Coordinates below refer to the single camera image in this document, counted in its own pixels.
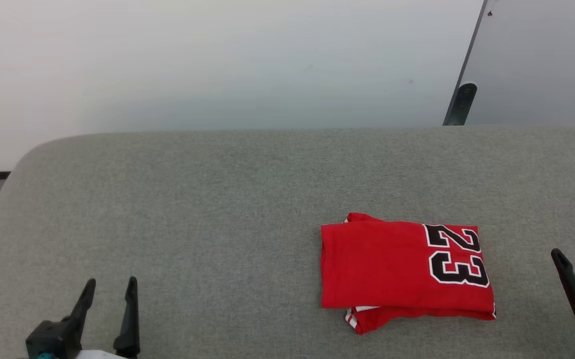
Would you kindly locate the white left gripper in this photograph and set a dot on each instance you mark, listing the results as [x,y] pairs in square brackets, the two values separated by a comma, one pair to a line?
[95,355]

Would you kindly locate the red Bulls 23 jersey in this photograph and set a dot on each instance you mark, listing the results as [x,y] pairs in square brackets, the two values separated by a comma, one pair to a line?
[377,264]

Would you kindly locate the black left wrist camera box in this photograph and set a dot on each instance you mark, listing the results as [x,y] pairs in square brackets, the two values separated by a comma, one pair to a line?
[50,339]

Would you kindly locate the black frame bracket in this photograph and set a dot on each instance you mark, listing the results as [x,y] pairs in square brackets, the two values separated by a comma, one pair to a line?
[464,102]

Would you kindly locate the dark metal frame bar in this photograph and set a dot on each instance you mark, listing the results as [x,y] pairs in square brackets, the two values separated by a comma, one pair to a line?
[471,50]

